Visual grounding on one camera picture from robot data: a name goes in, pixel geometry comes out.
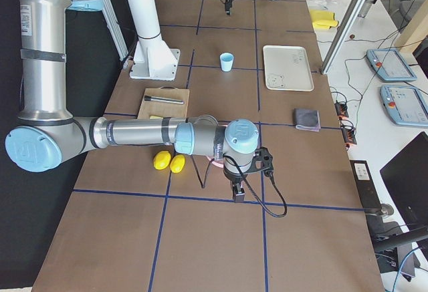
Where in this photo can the light blue plastic cup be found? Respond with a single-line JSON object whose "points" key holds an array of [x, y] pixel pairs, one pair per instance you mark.
{"points": [[226, 61]]}

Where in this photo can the yellow lemon lower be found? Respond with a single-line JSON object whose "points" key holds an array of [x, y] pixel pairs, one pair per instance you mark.
{"points": [[177, 163]]}

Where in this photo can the yellow lemon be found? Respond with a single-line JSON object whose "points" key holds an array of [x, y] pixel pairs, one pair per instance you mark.
{"points": [[177, 163], [162, 160]]}

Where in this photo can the pink bowl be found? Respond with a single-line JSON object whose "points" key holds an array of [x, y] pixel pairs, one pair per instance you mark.
{"points": [[219, 146]]}

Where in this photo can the yellow lemon upper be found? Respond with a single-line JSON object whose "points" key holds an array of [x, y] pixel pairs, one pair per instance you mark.
{"points": [[162, 160]]}

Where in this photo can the cream bear serving tray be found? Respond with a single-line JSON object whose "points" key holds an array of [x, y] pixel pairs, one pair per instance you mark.
{"points": [[287, 68]]}

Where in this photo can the grey folded cloth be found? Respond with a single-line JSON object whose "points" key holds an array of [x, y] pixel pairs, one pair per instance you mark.
{"points": [[306, 119]]}

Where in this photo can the wooden cutting board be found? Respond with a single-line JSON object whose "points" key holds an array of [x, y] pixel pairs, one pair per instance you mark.
{"points": [[150, 108]]}

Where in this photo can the black monitor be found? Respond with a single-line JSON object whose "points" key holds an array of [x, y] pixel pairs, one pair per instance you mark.
{"points": [[405, 177]]}

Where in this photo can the teach pendant far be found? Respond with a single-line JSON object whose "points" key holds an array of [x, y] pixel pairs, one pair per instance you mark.
{"points": [[389, 65]]}

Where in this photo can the teach pendant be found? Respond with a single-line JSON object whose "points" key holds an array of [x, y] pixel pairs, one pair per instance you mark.
{"points": [[404, 105], [389, 65]]}

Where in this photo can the teach pendant near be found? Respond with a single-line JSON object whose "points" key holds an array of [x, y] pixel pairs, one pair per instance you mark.
{"points": [[404, 105]]}

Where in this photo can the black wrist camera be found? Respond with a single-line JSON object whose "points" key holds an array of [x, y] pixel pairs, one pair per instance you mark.
{"points": [[263, 162]]}

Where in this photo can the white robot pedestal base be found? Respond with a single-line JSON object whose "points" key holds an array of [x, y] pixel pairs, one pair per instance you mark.
{"points": [[153, 59]]}

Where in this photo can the aluminium frame post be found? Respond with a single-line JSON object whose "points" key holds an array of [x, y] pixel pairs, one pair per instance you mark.
{"points": [[341, 34]]}

